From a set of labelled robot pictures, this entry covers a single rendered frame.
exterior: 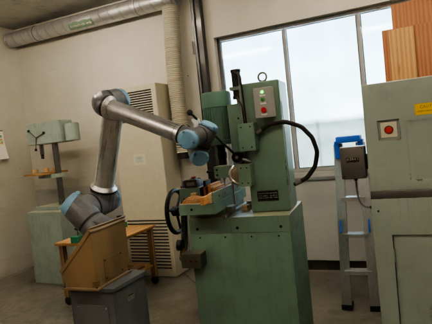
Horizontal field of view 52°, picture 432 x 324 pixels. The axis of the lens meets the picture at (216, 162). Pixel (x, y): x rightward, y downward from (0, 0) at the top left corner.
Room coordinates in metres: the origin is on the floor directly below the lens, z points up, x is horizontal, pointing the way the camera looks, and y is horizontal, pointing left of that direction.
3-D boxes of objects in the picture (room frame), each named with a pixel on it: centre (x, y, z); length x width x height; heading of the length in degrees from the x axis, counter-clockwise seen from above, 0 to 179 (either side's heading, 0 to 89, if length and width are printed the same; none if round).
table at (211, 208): (2.67, 0.07, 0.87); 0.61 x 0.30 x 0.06; 160
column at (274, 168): (2.56, -0.31, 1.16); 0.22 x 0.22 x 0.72; 70
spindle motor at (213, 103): (2.66, -0.04, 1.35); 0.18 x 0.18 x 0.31
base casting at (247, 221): (2.62, -0.16, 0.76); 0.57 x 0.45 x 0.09; 70
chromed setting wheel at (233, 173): (2.50, -0.12, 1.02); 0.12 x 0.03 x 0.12; 70
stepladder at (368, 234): (3.01, -0.90, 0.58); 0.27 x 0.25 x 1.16; 157
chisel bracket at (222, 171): (2.65, -0.06, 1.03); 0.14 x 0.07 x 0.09; 70
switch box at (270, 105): (2.42, -0.29, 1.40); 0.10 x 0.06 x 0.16; 70
